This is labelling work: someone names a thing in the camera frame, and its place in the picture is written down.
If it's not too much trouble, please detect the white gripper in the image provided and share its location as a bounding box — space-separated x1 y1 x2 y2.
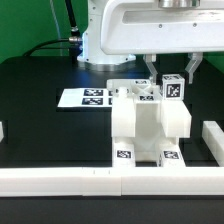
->
100 0 224 84

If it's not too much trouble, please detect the white chair back frame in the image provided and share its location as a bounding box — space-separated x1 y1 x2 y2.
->
107 75 191 138

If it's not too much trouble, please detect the white chair seat part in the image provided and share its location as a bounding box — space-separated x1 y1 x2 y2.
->
133 101 162 162

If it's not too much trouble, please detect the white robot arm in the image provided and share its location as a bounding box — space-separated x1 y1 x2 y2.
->
78 0 224 75

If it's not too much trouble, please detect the white right rail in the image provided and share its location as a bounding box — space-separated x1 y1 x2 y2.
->
202 121 224 167

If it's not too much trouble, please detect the white rail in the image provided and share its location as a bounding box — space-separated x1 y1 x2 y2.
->
0 167 224 197
202 121 224 167

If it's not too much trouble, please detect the black cable on table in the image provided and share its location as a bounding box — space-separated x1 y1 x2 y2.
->
22 37 83 57

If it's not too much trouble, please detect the white marker base plate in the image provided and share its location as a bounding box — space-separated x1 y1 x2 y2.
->
58 88 112 108

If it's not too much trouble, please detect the black hanging cable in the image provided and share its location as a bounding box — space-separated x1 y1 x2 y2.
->
64 0 80 38

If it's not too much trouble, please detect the white front rail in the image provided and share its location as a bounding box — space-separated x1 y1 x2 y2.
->
0 167 224 197

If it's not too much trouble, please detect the white left rail stub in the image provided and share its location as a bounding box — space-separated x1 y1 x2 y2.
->
0 121 4 142

